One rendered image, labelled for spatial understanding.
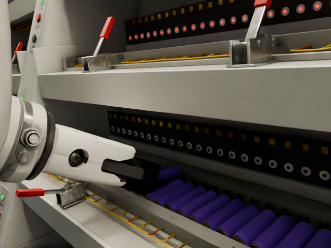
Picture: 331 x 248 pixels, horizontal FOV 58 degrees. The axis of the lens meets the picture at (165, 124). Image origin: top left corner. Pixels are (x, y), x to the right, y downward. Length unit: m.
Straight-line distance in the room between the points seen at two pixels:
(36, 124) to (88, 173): 0.07
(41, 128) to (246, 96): 0.19
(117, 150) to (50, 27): 0.37
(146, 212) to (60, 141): 0.14
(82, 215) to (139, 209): 0.09
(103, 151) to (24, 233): 0.39
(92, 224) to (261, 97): 0.27
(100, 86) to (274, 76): 0.25
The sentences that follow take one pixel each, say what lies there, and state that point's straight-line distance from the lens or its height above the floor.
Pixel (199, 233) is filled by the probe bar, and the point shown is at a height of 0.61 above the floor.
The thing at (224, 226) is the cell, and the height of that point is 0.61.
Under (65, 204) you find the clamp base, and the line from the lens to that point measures 0.47.
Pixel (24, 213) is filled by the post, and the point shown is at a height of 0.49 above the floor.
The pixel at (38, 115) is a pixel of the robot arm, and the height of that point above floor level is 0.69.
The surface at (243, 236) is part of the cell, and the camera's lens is 0.33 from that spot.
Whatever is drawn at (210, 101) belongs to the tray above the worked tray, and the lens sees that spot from 0.28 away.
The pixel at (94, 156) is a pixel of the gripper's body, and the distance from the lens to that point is 0.32.
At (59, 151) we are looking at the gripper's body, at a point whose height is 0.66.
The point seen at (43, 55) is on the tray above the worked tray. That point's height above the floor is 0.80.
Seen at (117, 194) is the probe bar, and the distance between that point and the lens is 0.42.
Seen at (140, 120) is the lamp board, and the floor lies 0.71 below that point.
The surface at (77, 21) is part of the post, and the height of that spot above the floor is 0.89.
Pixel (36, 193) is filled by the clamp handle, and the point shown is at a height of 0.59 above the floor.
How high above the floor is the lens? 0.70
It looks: 1 degrees up
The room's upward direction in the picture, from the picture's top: 11 degrees clockwise
